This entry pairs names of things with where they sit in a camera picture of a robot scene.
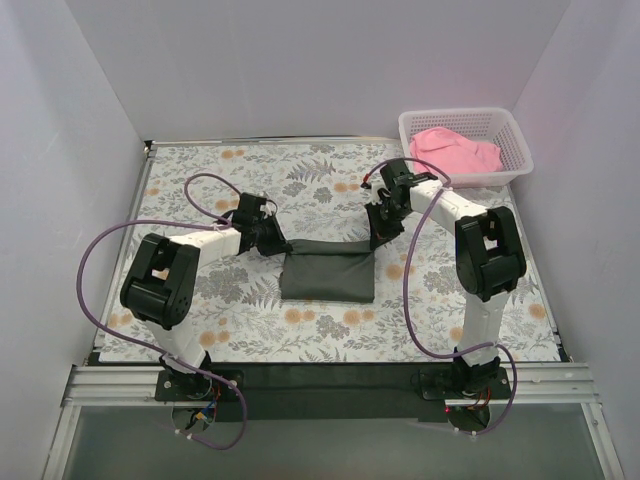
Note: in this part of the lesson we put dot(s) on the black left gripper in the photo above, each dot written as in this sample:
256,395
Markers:
273,238

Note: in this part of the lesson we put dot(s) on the aluminium frame rail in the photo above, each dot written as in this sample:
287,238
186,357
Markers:
538,383

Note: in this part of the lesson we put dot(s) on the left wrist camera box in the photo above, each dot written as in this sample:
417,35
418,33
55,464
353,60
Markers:
249,211

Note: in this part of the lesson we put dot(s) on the pink t shirt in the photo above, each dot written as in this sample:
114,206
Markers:
455,154

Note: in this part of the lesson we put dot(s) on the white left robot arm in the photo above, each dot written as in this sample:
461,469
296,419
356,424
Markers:
159,288

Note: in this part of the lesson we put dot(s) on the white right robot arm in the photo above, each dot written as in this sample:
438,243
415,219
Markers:
489,262

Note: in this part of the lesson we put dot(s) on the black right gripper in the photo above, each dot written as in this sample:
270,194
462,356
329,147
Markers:
378,226

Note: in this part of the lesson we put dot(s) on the floral patterned table mat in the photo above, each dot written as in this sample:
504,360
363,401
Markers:
237,313

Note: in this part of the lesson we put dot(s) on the white plastic laundry basket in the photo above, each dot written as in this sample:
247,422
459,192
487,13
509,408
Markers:
489,124

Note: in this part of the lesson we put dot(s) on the dark grey t shirt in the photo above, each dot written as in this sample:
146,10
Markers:
329,271

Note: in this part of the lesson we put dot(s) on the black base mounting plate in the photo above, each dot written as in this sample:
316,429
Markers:
330,391

